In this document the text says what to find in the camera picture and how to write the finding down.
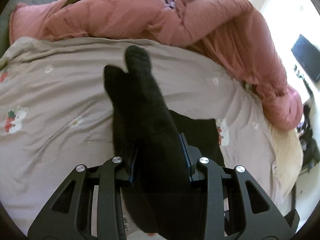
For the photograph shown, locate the black IKISS sweater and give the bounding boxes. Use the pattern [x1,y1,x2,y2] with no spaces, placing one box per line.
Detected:
[103,44,208,240]

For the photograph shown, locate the black garment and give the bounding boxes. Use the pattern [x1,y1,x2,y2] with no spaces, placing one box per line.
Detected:
[170,110,225,167]

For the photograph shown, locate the dark monitor by window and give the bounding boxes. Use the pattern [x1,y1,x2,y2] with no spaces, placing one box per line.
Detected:
[291,34,320,83]

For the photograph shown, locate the pink quilted duvet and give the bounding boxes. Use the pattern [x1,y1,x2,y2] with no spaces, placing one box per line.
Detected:
[9,0,303,130]

